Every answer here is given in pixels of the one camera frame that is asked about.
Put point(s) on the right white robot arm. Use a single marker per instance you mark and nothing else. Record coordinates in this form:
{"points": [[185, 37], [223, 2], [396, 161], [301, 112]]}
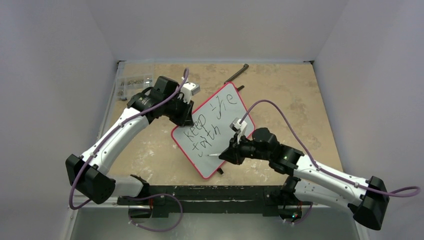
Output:
{"points": [[366, 198]]}

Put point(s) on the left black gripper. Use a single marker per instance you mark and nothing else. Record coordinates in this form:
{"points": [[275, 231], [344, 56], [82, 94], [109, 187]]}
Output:
{"points": [[184, 119]]}

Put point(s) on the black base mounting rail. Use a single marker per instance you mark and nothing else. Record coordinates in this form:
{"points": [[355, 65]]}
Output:
{"points": [[158, 201]]}

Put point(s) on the red framed whiteboard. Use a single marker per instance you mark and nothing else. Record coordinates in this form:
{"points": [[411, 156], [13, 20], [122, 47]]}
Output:
{"points": [[211, 131]]}

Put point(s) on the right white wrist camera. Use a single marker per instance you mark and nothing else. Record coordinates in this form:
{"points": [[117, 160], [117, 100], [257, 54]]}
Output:
{"points": [[239, 127]]}

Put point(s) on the black crank handle tool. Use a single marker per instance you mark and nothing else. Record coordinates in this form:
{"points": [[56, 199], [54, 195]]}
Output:
{"points": [[237, 74]]}

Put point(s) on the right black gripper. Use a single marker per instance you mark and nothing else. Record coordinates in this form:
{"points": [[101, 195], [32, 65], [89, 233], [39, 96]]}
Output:
{"points": [[234, 151]]}

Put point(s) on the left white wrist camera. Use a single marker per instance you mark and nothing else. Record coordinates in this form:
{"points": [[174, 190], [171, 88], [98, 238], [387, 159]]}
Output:
{"points": [[188, 90]]}

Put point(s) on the clear plastic screw box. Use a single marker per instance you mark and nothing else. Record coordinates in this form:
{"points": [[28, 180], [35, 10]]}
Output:
{"points": [[128, 86]]}

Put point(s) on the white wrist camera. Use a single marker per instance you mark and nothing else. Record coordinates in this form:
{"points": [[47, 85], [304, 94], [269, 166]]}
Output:
{"points": [[188, 90], [239, 127]]}

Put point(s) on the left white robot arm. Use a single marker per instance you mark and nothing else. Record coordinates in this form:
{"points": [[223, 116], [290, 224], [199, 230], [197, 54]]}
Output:
{"points": [[88, 171]]}

